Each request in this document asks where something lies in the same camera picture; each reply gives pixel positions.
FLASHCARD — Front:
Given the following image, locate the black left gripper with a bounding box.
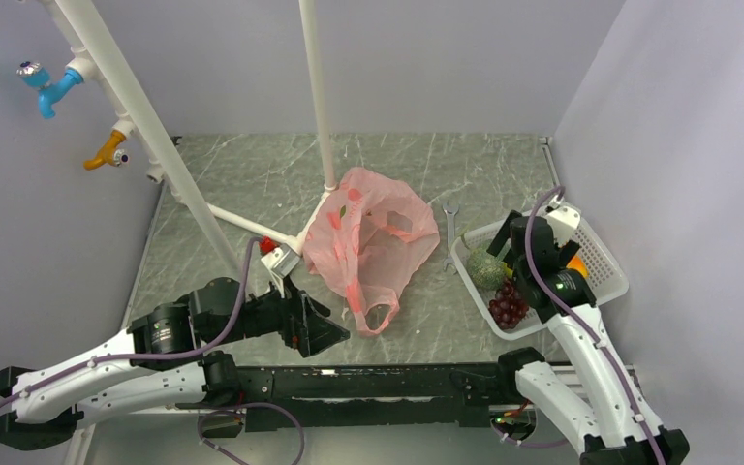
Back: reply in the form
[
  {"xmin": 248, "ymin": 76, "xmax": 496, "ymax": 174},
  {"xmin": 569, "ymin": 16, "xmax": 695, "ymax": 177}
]
[{"xmin": 208, "ymin": 272, "xmax": 351, "ymax": 356}]

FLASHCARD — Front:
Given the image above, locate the fake green avocado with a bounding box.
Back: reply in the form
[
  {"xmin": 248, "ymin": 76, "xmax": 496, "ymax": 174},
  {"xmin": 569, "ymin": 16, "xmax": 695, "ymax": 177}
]
[{"xmin": 458, "ymin": 225, "xmax": 507, "ymax": 291}]

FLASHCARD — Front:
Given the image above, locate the fake purple grape bunch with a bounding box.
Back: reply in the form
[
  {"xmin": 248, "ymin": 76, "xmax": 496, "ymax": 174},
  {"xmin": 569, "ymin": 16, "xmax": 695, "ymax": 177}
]
[{"xmin": 487, "ymin": 279, "xmax": 529, "ymax": 330}]

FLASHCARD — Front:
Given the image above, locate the fake orange carrot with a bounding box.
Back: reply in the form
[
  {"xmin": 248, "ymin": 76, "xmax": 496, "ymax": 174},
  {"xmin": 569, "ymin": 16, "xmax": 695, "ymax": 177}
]
[{"xmin": 567, "ymin": 255, "xmax": 589, "ymax": 278}]

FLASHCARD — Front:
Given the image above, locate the pink plastic bag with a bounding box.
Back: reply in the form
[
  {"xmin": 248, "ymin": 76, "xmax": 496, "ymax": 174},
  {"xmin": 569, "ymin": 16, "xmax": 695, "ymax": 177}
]
[{"xmin": 302, "ymin": 167, "xmax": 440, "ymax": 337}]

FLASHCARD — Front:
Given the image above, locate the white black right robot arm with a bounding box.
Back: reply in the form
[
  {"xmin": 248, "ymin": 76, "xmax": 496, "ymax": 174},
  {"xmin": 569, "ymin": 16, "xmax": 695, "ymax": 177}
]
[{"xmin": 494, "ymin": 211, "xmax": 691, "ymax": 464}]

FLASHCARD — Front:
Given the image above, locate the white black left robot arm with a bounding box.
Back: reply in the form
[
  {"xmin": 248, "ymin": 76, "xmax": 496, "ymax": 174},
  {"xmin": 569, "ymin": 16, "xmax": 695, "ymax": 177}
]
[{"xmin": 0, "ymin": 277, "xmax": 350, "ymax": 451}]

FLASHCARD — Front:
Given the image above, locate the silver open-end wrench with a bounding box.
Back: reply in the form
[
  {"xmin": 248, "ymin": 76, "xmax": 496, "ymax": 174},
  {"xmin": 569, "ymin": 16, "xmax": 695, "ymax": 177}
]
[{"xmin": 442, "ymin": 201, "xmax": 459, "ymax": 274}]

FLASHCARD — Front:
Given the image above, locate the white perforated plastic basket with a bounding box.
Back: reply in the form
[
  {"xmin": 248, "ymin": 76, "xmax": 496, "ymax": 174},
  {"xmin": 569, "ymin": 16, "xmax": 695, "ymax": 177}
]
[{"xmin": 451, "ymin": 207, "xmax": 630, "ymax": 341}]

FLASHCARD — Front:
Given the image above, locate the orange plastic faucet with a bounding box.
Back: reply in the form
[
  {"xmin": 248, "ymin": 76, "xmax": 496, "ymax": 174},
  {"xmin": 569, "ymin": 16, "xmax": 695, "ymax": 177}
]
[{"xmin": 82, "ymin": 130, "xmax": 130, "ymax": 171}]

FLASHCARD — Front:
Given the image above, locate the blue plastic faucet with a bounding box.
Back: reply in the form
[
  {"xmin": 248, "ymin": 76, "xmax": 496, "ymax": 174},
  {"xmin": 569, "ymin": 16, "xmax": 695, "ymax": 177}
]
[{"xmin": 16, "ymin": 61, "xmax": 84, "ymax": 119}]

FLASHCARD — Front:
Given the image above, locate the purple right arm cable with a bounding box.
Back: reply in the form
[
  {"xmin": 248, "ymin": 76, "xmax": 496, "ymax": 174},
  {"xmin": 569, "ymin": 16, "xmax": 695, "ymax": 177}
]
[{"xmin": 490, "ymin": 185, "xmax": 668, "ymax": 465}]

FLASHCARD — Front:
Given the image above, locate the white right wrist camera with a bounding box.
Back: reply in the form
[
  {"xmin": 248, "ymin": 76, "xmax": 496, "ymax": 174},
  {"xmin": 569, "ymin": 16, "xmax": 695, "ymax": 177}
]
[{"xmin": 543, "ymin": 199, "xmax": 581, "ymax": 246}]

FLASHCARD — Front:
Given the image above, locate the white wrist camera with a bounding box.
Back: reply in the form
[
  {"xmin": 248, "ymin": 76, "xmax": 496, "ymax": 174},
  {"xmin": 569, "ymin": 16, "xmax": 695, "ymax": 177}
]
[
  {"xmin": 259, "ymin": 236, "xmax": 301, "ymax": 279},
  {"xmin": 543, "ymin": 199, "xmax": 581, "ymax": 246}
]

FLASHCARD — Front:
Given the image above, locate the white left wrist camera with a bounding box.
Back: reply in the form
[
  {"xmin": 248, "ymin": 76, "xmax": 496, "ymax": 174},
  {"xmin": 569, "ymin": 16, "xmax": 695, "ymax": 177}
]
[{"xmin": 259, "ymin": 236, "xmax": 301, "ymax": 279}]

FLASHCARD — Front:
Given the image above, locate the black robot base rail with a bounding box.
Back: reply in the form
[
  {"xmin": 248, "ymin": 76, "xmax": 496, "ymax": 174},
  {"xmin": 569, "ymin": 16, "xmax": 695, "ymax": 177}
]
[{"xmin": 82, "ymin": 362, "xmax": 605, "ymax": 444}]

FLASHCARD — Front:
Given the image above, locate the white PVC pipe frame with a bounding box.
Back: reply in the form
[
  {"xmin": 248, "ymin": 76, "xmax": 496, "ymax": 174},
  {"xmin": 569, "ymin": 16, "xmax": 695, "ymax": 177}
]
[{"xmin": 43, "ymin": 1, "xmax": 307, "ymax": 274}]

